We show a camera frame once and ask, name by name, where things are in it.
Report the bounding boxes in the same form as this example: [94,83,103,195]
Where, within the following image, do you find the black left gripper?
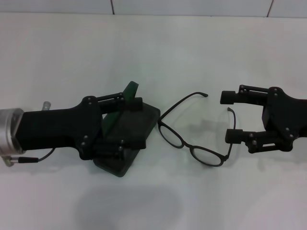
[17,92,147,161]

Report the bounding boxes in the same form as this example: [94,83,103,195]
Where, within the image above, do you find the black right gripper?
[219,84,307,154]

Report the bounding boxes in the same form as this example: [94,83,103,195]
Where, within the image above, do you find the green glasses case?
[93,80,161,179]

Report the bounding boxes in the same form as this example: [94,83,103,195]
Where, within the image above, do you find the black glasses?
[157,92,237,168]

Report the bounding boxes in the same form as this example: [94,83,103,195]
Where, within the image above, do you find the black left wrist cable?
[2,101,58,168]

